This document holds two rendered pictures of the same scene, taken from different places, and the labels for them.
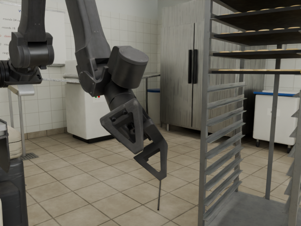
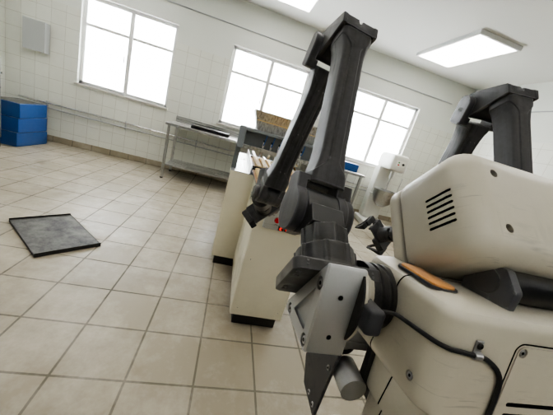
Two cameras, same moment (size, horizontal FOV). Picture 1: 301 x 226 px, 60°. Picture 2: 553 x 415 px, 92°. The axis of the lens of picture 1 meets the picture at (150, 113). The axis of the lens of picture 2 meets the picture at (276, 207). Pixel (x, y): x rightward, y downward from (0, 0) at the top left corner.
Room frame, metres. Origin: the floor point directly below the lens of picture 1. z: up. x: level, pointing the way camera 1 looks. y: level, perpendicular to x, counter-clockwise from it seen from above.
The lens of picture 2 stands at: (1.19, 0.51, 1.22)
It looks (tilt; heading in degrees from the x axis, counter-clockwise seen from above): 16 degrees down; 210
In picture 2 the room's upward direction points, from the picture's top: 16 degrees clockwise
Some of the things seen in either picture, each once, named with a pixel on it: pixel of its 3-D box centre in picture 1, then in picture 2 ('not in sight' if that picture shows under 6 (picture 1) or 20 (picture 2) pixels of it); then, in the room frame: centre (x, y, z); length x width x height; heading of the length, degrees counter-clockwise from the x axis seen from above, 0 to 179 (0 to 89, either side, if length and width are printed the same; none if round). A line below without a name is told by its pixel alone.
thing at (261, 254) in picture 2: not in sight; (266, 242); (-0.34, -0.39, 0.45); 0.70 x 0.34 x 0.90; 42
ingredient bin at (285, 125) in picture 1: (280, 119); not in sight; (3.51, -1.79, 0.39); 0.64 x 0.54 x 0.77; 136
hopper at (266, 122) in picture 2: not in sight; (285, 128); (-0.72, -0.73, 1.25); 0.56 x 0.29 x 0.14; 132
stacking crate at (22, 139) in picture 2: not in sight; (18, 135); (-0.09, -4.89, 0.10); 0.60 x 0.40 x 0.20; 41
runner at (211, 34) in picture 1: (233, 40); not in sight; (1.60, -0.49, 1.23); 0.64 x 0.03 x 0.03; 144
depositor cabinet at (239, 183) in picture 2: not in sight; (257, 205); (-1.07, -1.05, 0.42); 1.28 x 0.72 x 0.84; 42
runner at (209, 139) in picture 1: (229, 128); not in sight; (1.60, -0.49, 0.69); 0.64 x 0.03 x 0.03; 144
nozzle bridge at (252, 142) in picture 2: not in sight; (278, 156); (-0.72, -0.73, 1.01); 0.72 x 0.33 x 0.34; 132
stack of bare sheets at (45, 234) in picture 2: not in sight; (54, 232); (0.43, -1.80, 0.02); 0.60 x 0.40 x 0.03; 89
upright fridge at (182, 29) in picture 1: (208, 71); not in sight; (4.22, -0.94, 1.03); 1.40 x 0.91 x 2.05; 43
